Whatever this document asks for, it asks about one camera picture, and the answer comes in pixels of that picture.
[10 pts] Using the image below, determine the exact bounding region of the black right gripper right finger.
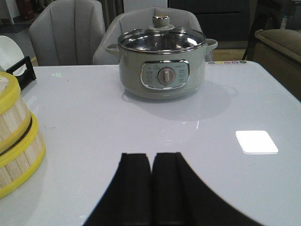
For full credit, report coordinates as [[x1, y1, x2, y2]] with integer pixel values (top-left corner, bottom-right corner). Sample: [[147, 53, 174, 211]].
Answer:
[[151, 152, 291, 226]]

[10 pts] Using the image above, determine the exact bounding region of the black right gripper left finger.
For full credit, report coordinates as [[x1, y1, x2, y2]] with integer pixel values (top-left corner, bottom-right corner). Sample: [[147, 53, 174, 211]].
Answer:
[[84, 153, 152, 226]]

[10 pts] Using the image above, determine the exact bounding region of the bamboo steamer basket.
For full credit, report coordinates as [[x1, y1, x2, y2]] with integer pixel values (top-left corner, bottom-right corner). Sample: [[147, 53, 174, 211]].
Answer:
[[0, 95, 31, 155], [0, 113, 46, 198]]

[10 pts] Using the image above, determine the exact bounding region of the woven bamboo steamer lid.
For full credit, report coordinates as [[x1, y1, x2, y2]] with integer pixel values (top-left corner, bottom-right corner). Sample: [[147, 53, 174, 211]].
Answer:
[[0, 72, 21, 113]]

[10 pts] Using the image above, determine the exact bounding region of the grey-green electric cooking pot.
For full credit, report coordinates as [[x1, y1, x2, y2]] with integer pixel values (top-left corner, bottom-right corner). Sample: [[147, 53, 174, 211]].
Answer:
[[105, 39, 218, 99]]

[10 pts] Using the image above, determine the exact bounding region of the round colour stickers strip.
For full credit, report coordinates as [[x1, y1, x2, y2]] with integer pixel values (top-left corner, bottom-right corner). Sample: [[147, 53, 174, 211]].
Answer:
[[207, 60, 248, 65]]

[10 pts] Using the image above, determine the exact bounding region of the black bowl rack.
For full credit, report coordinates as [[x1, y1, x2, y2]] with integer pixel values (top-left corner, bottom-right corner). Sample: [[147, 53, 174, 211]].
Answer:
[[6, 56, 36, 90]]

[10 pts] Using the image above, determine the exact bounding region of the glass pot lid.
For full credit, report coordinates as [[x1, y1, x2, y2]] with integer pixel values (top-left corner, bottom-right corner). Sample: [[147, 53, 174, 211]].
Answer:
[[118, 16, 206, 54]]

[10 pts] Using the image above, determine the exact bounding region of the grey chair left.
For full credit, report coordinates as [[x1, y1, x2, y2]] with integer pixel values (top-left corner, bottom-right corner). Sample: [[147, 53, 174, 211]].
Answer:
[[29, 0, 105, 66]]

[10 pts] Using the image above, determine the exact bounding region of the grey chair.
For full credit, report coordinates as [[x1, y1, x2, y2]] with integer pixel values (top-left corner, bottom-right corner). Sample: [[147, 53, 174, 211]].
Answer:
[[29, 0, 105, 66], [93, 6, 202, 65]]

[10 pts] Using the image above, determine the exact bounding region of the grey chair right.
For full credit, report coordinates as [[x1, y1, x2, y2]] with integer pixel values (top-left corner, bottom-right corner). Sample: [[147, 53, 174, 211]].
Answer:
[[93, 6, 202, 65]]

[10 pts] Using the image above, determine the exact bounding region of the white bowl rightmost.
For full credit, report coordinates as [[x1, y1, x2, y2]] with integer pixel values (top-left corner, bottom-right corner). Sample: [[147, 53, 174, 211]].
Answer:
[[0, 36, 24, 72]]

